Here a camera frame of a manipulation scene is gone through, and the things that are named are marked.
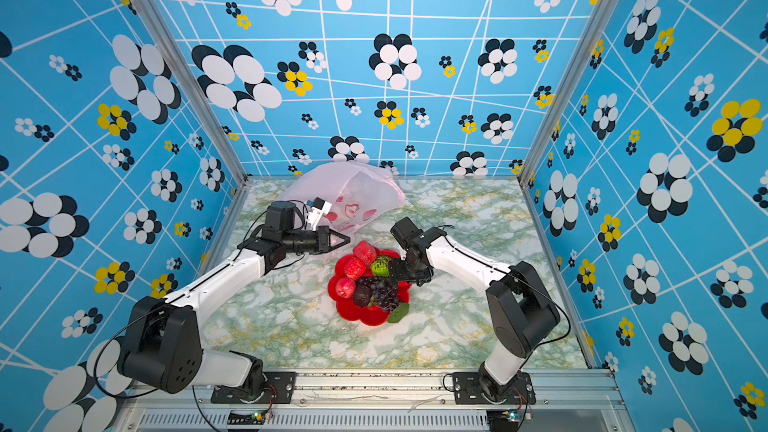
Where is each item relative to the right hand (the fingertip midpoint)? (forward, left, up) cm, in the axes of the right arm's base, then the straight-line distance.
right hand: (402, 279), depth 87 cm
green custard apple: (+4, +7, +1) cm, 8 cm away
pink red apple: (-3, +16, +1) cm, 17 cm away
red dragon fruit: (+7, +11, +4) cm, 14 cm away
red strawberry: (+3, +14, +2) cm, 15 cm away
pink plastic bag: (+38, +17, -3) cm, 41 cm away
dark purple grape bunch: (-3, +7, -1) cm, 8 cm away
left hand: (+5, +14, +14) cm, 20 cm away
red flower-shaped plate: (+9, +5, -1) cm, 11 cm away
